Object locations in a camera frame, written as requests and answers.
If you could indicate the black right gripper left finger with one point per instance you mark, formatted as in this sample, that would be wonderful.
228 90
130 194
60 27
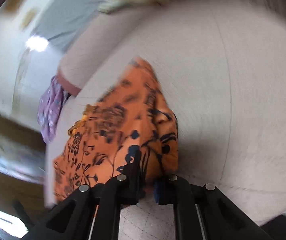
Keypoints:
92 212

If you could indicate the pink bolster pillow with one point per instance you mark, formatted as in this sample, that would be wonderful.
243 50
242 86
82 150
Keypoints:
89 51

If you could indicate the orange black floral blouse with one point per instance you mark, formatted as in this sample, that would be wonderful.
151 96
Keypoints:
132 118

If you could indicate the purple floral cloth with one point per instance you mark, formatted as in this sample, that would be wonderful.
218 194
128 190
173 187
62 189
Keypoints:
49 109

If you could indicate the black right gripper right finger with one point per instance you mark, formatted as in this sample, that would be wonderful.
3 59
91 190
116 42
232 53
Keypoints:
202 213

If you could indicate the quilted beige bed cover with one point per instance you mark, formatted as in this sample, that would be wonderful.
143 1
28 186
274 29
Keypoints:
221 66

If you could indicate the small brown wall plaque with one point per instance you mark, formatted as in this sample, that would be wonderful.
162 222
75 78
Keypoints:
29 18

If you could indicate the grey pillow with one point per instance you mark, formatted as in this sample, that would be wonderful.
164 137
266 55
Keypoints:
64 20

